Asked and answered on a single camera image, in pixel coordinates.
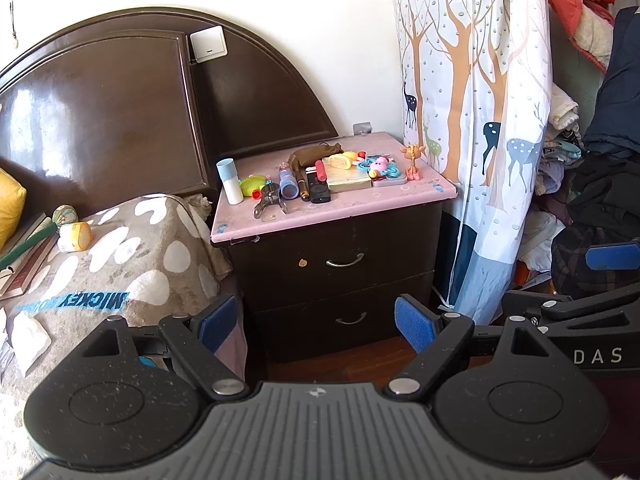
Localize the black rectangular device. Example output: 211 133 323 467
305 172 332 204

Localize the white wall switch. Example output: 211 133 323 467
189 25 228 63

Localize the dark wooden nightstand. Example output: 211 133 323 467
210 131 458 366

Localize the dark navy garment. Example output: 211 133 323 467
582 5 640 161

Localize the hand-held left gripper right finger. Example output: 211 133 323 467
382 295 558 403

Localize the pink flat case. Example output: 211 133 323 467
370 170 408 188

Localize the white paper tissue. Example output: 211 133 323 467
10 310 53 376

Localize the stack of folded clothes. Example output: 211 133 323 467
535 85 586 211

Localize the stack of books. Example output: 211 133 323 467
0 212 61 301

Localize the hanging pull cord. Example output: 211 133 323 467
7 0 21 50

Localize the orange giraffe figurine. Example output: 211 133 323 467
400 144 426 182

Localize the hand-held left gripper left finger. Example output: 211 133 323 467
80 294 251 402

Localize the dark plaid cloth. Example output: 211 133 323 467
550 220 640 301

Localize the white bottle with blue cap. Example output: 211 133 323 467
216 158 244 206

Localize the white yellow jar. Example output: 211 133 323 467
57 221 93 253

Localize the pink nightstand cover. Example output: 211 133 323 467
210 131 458 246

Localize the red quilt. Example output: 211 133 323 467
542 0 618 73

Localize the dark brown wooden headboard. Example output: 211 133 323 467
0 7 341 211

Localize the black garment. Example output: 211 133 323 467
570 152 640 241

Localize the yellow pillow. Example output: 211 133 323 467
0 167 27 251

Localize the metal clamp tool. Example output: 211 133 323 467
252 182 291 220

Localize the brown cloth pouch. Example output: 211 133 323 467
289 142 345 170

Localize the grey blanket with white spots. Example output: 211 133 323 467
0 192 236 396

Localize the deer print wardrobe cover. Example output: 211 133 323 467
385 0 553 326

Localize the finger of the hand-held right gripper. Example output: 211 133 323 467
586 242 640 272
501 288 640 334

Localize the green yellow plastic toy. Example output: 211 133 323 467
239 174 268 198

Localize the pink pig blue toy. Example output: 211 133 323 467
357 155 406 181

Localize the blue pink patterned tube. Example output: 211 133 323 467
278 162 299 200

